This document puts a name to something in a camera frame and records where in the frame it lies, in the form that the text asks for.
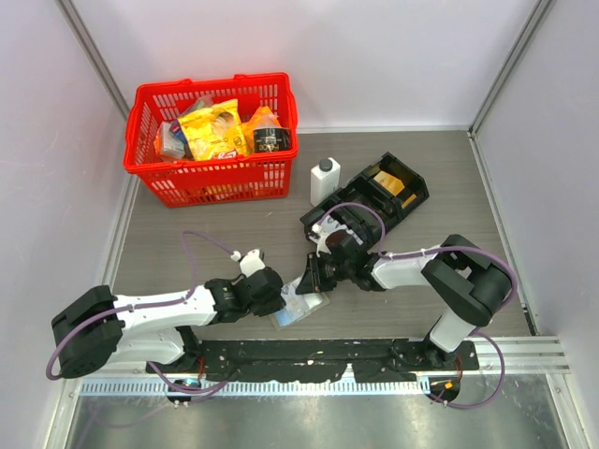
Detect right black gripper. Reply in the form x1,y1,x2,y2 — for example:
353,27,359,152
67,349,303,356
297,251,354,294

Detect grey leather card holder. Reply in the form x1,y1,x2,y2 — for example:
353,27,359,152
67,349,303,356
270,277,330,329

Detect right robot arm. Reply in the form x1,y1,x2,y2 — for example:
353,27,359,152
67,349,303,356
295,230,518,369

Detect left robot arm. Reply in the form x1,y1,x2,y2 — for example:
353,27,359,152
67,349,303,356
46,267,285,381

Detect white card boxes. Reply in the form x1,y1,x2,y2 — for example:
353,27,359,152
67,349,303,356
317,217,364,247

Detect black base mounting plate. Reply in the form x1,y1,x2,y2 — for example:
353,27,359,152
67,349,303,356
158,339,479,384

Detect white bottle grey cap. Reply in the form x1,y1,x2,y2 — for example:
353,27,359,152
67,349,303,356
310,157,341,206

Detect black compartment organizer tray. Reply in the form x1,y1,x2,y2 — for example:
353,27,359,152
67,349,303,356
300,152,430,249

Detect red plastic shopping basket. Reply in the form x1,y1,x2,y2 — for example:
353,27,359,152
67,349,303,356
124,72,299,208

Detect black labelled jar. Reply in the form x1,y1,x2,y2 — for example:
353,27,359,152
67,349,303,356
254,127,292,153

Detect yellow chips bag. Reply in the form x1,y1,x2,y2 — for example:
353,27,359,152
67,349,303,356
178,98,250,161

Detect orange snack bag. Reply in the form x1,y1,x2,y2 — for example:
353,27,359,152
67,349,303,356
241,106,281,153

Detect grey green snack packet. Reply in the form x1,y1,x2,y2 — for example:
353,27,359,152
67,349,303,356
153,122,186,162

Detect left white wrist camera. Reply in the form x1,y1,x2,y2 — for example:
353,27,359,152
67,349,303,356
230,249,266,277

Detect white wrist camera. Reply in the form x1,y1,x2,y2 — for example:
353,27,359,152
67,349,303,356
230,249,266,277
308,216,342,253

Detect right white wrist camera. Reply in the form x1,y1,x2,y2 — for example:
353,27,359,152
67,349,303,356
308,216,342,253

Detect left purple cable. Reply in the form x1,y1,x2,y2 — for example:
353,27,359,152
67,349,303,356
45,230,244,408

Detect purple cable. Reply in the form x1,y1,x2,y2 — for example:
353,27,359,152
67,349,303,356
312,201,519,411
45,230,244,408

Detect white slotted cable duct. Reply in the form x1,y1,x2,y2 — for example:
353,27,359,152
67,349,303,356
80,377,430,397

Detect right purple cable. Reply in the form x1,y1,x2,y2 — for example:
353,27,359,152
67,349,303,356
312,201,519,411

